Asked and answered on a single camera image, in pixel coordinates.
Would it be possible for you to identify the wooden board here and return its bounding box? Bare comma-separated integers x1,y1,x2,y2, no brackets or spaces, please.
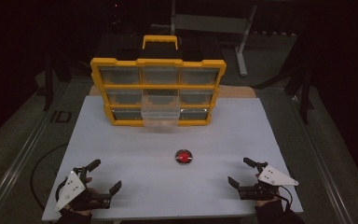
88,85,257,99

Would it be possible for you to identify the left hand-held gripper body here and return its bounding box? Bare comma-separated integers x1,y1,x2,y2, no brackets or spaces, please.
54,167,112,213

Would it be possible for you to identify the person's left hand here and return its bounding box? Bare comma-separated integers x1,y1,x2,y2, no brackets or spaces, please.
62,175,103,217

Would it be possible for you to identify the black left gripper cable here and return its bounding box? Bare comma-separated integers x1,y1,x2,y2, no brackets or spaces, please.
54,175,71,203

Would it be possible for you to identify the yellow black drawer organizer cabinet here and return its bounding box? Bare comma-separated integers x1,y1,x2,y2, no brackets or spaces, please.
89,35,227,127

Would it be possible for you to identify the red round button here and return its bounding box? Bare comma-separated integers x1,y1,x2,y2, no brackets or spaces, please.
174,148,194,165

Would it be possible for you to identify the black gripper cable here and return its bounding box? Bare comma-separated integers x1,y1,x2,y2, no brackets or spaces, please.
272,184,294,207
54,175,71,203

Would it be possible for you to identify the metal floor rail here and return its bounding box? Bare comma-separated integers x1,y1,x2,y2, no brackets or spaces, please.
0,78,76,224
283,90,355,224

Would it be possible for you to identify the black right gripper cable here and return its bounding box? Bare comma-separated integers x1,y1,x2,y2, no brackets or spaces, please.
272,184,294,207

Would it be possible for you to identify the grey metal stand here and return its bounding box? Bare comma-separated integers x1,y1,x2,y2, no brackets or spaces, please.
170,0,258,77

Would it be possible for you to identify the black floor cable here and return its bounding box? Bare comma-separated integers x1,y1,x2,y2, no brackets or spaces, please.
30,143,70,210

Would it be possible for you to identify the black stand leg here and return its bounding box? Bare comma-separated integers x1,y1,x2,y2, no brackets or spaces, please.
41,52,56,112
299,62,312,125

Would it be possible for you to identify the clear plastic drawer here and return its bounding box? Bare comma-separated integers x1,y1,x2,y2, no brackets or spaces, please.
141,94,181,127

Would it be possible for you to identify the person's right hand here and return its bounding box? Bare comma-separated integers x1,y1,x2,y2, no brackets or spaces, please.
254,173,283,207

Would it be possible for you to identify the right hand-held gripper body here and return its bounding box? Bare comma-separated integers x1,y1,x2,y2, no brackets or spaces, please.
238,161,299,201

